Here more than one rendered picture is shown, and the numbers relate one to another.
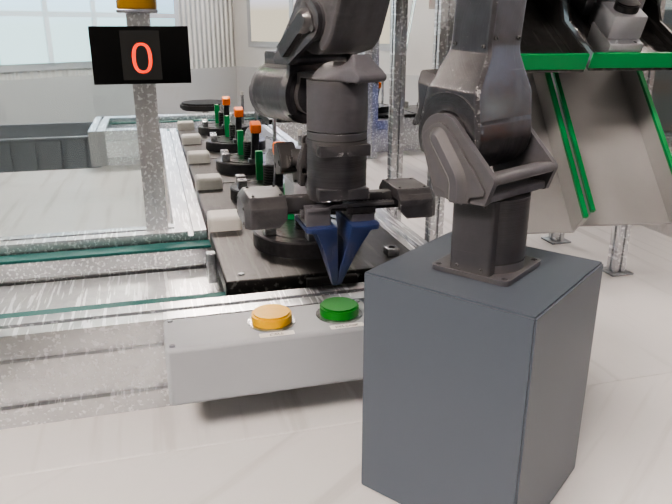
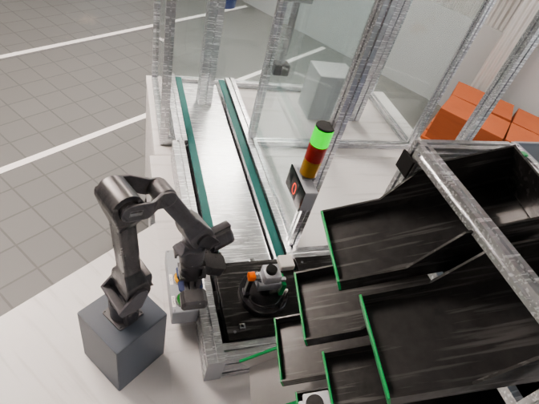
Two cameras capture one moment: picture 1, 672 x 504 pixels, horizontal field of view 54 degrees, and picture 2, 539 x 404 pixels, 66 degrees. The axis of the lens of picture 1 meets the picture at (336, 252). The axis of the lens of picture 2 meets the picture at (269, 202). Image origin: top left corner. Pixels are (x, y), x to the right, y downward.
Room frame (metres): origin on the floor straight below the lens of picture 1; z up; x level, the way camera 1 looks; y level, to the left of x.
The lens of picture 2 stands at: (0.64, -0.62, 1.95)
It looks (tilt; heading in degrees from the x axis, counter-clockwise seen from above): 43 degrees down; 79
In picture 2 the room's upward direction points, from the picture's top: 17 degrees clockwise
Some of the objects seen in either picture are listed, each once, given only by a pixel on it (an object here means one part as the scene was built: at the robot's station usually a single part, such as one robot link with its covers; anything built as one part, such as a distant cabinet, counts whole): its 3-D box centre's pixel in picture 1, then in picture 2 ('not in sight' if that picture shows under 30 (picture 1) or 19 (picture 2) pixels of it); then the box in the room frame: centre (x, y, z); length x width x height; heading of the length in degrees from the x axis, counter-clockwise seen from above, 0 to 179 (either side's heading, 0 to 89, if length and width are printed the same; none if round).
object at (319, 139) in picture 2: not in sight; (322, 135); (0.89, 0.25, 1.39); 0.05 x 0.05 x 0.05
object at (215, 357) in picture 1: (272, 348); (180, 284); (0.60, 0.06, 0.93); 0.21 x 0.07 x 0.06; 105
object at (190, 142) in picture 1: (235, 129); not in sight; (1.55, 0.24, 1.01); 0.24 x 0.24 x 0.13; 15
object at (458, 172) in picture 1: (487, 154); (123, 288); (0.49, -0.11, 1.15); 0.09 x 0.07 x 0.06; 132
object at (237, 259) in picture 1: (306, 248); (261, 296); (0.83, 0.04, 0.96); 0.24 x 0.24 x 0.02; 15
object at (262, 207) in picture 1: (336, 173); (190, 267); (0.62, 0.00, 1.11); 0.19 x 0.06 x 0.08; 106
